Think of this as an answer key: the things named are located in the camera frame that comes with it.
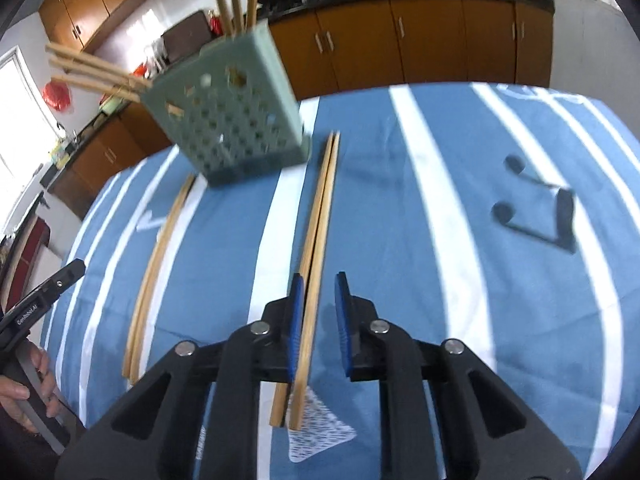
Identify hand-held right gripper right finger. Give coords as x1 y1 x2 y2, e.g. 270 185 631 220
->
334 271 586 480

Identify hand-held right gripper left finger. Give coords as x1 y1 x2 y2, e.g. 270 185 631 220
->
54 274 307 480

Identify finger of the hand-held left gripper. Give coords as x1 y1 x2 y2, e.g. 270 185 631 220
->
46 258 86 296

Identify green perforated utensil holder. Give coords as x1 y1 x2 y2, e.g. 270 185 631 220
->
139 22 312 190

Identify person's left hand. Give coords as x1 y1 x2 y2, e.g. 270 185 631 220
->
0 342 61 434

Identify small window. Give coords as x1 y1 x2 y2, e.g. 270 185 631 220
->
0 47 66 233

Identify hanging red plastic bag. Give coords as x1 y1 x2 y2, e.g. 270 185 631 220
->
42 79 76 111

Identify grey utensil jar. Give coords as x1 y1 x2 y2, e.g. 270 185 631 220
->
147 40 168 73

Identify dark cutting board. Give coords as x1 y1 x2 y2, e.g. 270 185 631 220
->
161 10 213 63

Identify wooden base cabinets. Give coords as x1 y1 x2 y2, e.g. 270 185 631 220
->
47 0 556 221

